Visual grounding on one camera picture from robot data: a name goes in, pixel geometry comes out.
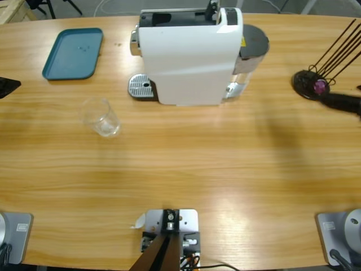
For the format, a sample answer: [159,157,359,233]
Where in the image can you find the purple coffee capsule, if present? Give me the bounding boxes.
[314,80,328,95]

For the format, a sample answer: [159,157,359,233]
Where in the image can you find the clear glass cup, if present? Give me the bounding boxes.
[78,97,122,138]

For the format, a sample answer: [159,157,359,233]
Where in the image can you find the white capsule coffee machine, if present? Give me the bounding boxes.
[130,0,244,107]

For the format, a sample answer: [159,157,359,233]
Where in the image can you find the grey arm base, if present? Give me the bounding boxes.
[315,208,361,266]
[0,211,34,265]

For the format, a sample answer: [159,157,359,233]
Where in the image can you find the black capsule holder with rods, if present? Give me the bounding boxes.
[292,19,361,101]

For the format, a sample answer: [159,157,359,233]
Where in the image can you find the teal plastic tray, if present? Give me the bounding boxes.
[42,27,104,81]

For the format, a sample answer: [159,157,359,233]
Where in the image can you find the light wooden crate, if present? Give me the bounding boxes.
[0,0,39,25]

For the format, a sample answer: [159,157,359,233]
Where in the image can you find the black tripod legs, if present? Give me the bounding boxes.
[27,0,84,20]

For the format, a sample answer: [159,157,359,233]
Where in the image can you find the grey metal leg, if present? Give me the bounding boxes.
[300,0,316,14]

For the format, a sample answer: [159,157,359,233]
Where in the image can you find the clear water tank dark lid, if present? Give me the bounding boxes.
[224,24,270,100]

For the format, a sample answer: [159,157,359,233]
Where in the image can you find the silver drip tray grille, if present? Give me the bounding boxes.
[128,73,159,102]

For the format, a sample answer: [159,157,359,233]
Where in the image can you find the white paper tag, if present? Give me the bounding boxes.
[130,213,147,230]

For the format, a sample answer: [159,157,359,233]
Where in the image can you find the white floor cable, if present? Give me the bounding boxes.
[94,0,133,16]

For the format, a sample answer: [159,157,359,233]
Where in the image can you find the black base cable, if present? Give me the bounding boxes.
[0,242,14,266]
[329,248,353,271]

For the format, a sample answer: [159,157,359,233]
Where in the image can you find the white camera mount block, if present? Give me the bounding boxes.
[140,208,201,271]

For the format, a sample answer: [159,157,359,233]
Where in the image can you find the black cable at mount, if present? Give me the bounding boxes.
[197,264,240,271]

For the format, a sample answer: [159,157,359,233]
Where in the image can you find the orange wire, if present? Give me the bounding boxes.
[180,252,201,269]

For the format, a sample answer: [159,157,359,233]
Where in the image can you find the dark camera post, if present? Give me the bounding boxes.
[131,209,181,271]

